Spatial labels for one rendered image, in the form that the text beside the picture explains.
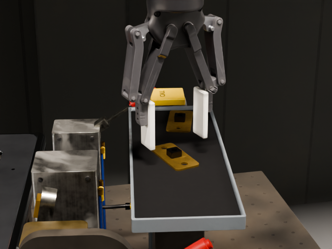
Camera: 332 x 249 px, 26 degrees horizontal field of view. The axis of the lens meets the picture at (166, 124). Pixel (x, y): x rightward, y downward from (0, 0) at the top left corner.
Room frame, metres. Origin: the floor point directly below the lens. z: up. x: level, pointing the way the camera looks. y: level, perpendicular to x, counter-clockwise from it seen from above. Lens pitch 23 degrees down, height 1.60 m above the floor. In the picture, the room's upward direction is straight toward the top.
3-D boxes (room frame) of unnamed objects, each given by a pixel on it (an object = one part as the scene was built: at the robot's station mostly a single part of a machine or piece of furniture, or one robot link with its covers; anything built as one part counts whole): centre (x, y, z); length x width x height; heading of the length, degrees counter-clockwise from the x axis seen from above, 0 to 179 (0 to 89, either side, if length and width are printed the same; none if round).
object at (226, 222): (0.93, -0.02, 1.16); 0.37 x 0.14 x 0.02; 3
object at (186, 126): (1.06, -0.02, 1.17); 0.08 x 0.04 x 0.01; 175
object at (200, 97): (0.95, -0.05, 1.22); 0.03 x 0.01 x 0.07; 28
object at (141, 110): (0.90, 0.04, 1.25); 0.03 x 0.01 x 0.05; 118
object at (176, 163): (0.93, -0.01, 1.17); 0.08 x 0.04 x 0.01; 28
